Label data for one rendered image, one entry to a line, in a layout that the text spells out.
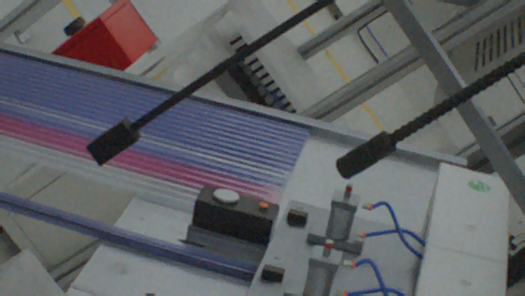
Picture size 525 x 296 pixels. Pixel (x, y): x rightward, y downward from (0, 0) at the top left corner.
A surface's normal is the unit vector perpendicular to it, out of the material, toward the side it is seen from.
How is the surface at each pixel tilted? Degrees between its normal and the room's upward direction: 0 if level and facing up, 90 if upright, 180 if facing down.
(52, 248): 90
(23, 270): 0
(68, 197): 90
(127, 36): 0
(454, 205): 43
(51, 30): 0
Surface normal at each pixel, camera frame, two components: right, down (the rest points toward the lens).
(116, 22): 0.79, -0.49
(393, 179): 0.18, -0.89
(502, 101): -0.21, 0.37
